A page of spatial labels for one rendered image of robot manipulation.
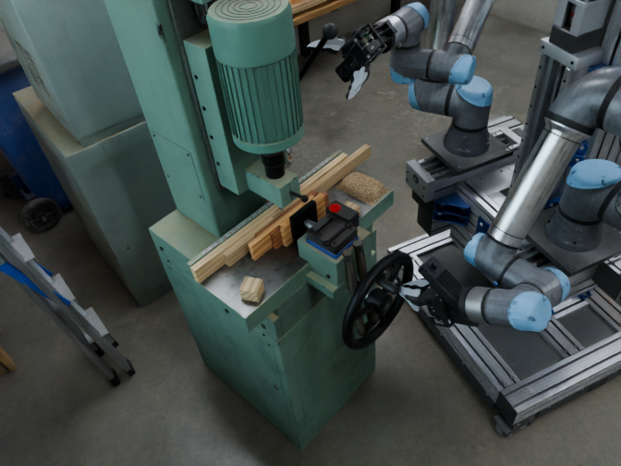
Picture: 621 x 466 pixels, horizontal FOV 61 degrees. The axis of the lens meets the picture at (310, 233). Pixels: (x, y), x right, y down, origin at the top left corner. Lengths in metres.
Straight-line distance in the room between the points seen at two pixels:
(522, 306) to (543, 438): 1.17
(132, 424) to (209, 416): 0.30
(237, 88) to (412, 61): 0.50
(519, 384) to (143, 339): 1.56
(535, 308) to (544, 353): 1.05
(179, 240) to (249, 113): 0.61
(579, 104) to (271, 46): 0.60
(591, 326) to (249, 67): 1.62
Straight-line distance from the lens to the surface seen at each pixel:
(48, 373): 2.59
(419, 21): 1.44
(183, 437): 2.20
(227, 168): 1.41
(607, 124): 1.13
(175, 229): 1.70
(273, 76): 1.14
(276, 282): 1.34
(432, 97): 1.79
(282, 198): 1.36
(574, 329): 2.22
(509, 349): 2.09
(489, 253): 1.20
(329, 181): 1.57
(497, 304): 1.10
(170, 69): 1.31
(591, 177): 1.48
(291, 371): 1.62
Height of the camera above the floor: 1.91
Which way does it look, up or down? 44 degrees down
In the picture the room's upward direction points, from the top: 7 degrees counter-clockwise
